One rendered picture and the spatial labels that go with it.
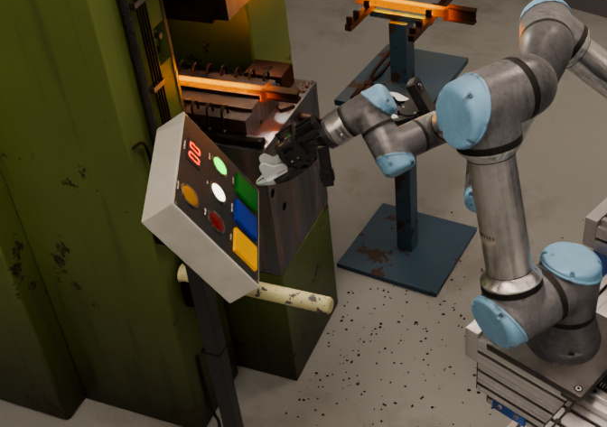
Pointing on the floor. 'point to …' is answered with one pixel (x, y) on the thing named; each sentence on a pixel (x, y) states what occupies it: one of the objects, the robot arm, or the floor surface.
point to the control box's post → (228, 397)
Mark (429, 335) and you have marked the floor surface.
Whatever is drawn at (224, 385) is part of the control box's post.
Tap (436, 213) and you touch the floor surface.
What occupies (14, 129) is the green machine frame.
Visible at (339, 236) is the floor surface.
